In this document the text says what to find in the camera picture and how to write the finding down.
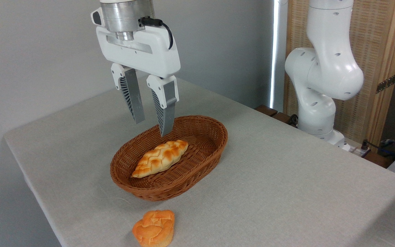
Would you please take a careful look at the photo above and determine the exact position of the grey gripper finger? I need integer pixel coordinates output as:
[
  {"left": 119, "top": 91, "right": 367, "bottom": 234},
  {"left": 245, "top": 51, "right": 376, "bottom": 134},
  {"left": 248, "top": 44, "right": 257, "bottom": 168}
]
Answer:
[
  {"left": 111, "top": 63, "right": 146, "bottom": 124},
  {"left": 146, "top": 75, "right": 179, "bottom": 137}
]

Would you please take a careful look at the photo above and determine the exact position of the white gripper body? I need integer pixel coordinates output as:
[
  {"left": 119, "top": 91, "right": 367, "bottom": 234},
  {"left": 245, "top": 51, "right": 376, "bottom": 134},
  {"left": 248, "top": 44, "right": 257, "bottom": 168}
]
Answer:
[{"left": 91, "top": 9, "right": 181, "bottom": 79}]

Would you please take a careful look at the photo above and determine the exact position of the long braided bread loaf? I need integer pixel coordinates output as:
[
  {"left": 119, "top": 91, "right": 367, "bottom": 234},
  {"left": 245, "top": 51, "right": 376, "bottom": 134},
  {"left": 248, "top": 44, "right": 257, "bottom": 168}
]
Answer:
[{"left": 132, "top": 140, "right": 189, "bottom": 178}]

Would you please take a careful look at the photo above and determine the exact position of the brown wicker oval basket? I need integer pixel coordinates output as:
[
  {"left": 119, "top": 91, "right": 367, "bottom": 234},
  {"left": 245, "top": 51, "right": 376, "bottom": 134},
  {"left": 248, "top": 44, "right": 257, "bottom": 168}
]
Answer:
[{"left": 110, "top": 115, "right": 228, "bottom": 201}]

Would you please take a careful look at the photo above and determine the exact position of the round orange bread roll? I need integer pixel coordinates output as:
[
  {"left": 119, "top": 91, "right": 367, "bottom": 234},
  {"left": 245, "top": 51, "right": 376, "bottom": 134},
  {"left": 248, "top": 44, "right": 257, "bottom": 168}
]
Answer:
[{"left": 132, "top": 210, "right": 176, "bottom": 247}]

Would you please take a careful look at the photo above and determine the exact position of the dark brown wooden block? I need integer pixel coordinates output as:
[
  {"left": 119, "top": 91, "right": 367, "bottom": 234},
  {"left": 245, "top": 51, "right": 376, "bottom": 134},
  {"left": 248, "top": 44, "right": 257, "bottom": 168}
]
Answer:
[
  {"left": 254, "top": 104, "right": 278, "bottom": 117},
  {"left": 272, "top": 112, "right": 295, "bottom": 126},
  {"left": 362, "top": 151, "right": 394, "bottom": 169}
]

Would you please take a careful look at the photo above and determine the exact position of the white vertical pipe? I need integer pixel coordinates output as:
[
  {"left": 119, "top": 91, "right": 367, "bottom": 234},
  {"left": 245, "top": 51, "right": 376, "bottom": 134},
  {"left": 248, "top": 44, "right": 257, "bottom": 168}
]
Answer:
[{"left": 270, "top": 0, "right": 289, "bottom": 112}]

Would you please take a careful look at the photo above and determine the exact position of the grey tablecloth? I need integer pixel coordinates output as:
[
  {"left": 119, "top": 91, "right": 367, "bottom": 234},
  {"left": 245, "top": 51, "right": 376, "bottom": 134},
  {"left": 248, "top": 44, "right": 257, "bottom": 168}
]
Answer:
[{"left": 4, "top": 72, "right": 395, "bottom": 247}]

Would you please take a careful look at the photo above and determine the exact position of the white power strip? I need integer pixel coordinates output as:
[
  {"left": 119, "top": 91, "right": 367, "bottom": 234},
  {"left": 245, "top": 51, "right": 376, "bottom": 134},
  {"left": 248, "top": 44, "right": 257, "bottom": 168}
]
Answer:
[{"left": 342, "top": 143, "right": 371, "bottom": 158}]

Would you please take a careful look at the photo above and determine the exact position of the metal screen hinge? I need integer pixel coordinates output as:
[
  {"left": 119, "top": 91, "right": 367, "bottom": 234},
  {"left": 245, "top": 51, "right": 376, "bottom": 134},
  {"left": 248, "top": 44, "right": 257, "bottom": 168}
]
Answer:
[{"left": 376, "top": 74, "right": 395, "bottom": 94}]

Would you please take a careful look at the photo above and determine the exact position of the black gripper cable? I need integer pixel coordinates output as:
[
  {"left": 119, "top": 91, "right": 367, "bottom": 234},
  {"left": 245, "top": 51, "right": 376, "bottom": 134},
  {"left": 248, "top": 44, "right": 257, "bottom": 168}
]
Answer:
[{"left": 139, "top": 16, "right": 174, "bottom": 50}]

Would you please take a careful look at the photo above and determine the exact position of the black plug with cable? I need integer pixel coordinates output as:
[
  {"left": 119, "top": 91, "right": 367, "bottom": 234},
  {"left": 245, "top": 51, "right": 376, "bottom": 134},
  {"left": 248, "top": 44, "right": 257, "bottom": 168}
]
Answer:
[{"left": 360, "top": 139, "right": 395, "bottom": 162}]

